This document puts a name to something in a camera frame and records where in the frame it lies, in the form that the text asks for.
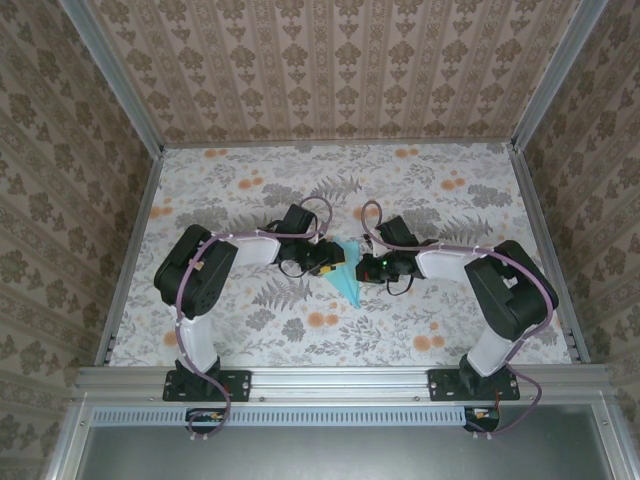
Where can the light blue paper sheet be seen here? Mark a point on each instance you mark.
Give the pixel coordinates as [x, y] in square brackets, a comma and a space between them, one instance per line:
[350, 280]

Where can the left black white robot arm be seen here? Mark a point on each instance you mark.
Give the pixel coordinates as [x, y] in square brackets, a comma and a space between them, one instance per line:
[200, 280]

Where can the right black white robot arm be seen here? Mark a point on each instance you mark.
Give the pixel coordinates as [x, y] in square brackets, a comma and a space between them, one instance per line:
[515, 295]

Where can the grey metal panel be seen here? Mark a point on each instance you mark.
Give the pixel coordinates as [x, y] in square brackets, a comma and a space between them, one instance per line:
[340, 455]

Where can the aluminium back frame rail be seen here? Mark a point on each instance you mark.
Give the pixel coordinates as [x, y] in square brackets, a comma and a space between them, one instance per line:
[335, 144]

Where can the aluminium front frame rail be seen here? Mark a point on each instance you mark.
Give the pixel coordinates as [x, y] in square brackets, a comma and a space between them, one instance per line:
[340, 382]

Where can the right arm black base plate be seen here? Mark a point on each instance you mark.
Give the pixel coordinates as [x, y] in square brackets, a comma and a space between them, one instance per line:
[442, 385]

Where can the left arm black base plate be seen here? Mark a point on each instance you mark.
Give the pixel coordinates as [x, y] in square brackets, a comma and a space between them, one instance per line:
[237, 385]

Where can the aluminium side frame rail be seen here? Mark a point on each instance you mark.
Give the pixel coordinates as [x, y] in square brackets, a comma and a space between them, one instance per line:
[131, 250]
[550, 250]

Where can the aluminium frame post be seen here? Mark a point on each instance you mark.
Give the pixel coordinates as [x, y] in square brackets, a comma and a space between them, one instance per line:
[122, 85]
[555, 75]

